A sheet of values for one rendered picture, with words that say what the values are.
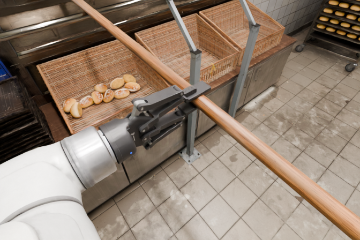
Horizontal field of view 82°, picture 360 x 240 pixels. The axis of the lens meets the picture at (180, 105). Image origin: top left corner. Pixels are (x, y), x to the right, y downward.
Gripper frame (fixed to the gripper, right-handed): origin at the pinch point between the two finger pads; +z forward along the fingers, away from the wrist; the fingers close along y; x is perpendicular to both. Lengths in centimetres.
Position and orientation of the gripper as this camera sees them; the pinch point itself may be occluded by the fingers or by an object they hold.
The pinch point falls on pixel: (194, 97)
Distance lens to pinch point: 45.1
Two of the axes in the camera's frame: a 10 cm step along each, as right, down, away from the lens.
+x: 6.2, 5.6, -5.5
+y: -0.1, 7.1, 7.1
